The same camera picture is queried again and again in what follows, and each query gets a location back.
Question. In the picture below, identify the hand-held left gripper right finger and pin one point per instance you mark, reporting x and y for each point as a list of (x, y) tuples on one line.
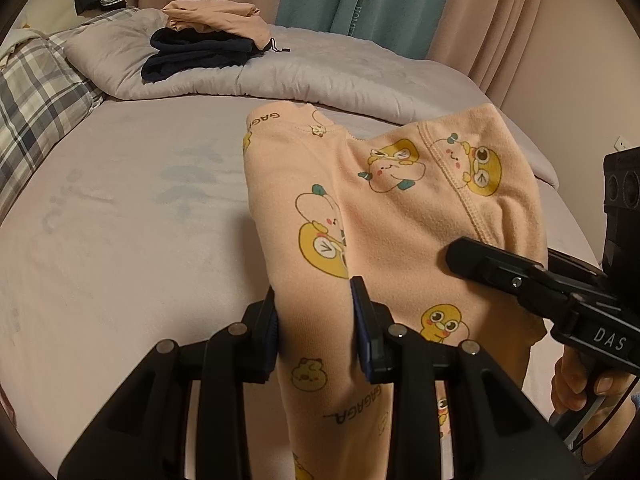
[(360, 330)]

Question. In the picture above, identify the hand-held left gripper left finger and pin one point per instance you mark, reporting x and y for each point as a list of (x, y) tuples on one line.
[(272, 330)]

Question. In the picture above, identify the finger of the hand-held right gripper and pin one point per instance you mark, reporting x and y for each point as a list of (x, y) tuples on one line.
[(575, 262), (500, 267)]

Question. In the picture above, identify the peach cartoon print pants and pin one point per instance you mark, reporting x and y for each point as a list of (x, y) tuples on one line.
[(400, 220)]

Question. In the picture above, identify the navy folded clothes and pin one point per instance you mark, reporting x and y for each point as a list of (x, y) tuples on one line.
[(200, 55)]

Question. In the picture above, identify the peach folded clothes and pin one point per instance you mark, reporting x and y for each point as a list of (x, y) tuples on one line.
[(215, 15)]

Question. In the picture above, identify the person's right hand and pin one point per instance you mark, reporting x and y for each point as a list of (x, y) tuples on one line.
[(575, 375)]

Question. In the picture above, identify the white power strip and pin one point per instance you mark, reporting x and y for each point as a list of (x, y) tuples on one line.
[(622, 143)]

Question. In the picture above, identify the pale pink bed sheet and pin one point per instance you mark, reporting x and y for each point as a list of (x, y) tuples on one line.
[(125, 240)]

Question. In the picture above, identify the grey quilt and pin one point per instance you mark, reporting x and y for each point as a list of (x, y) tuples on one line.
[(325, 70)]

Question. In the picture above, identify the blue curtain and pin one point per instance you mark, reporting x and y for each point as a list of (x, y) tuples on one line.
[(370, 0)]

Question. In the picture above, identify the plaid pillow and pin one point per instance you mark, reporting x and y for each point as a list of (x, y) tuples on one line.
[(35, 100)]

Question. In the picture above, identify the cream pillow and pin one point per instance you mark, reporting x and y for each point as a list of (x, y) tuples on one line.
[(50, 15)]

